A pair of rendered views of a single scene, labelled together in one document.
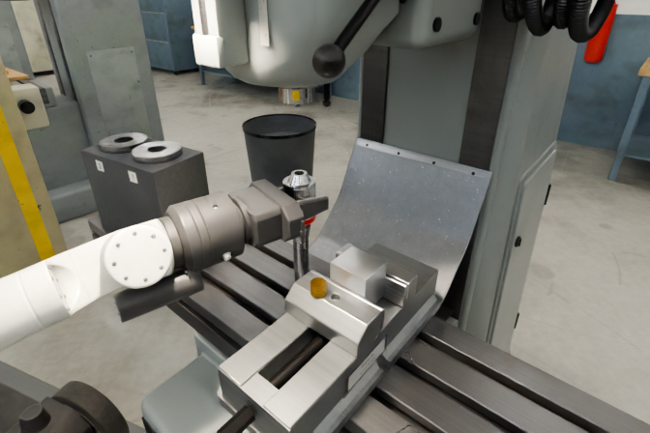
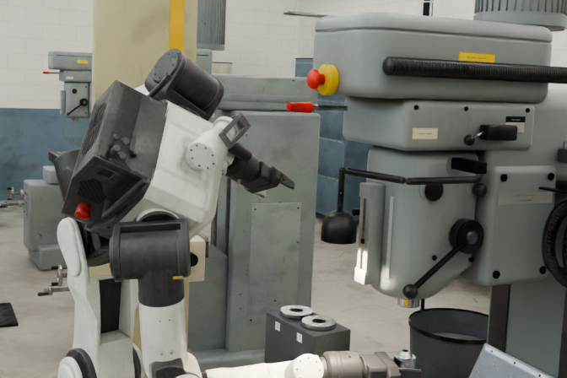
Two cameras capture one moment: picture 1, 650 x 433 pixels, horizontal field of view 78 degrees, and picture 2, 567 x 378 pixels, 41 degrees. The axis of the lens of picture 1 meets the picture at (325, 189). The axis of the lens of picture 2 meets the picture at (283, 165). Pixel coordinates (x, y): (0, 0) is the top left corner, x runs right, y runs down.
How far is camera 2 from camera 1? 1.17 m
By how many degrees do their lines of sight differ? 31
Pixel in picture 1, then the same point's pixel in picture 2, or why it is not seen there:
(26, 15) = not seen: hidden behind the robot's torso
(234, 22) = (375, 265)
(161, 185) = (316, 347)
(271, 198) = (383, 361)
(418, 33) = (482, 278)
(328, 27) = (418, 273)
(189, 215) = (334, 357)
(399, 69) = (518, 290)
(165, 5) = not seen: hidden behind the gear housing
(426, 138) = (536, 353)
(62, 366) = not seen: outside the picture
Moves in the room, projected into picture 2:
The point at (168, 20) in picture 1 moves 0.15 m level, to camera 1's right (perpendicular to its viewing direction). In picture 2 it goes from (347, 152) to (359, 153)
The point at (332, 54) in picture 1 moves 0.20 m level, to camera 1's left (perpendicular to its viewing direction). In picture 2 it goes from (410, 289) to (315, 274)
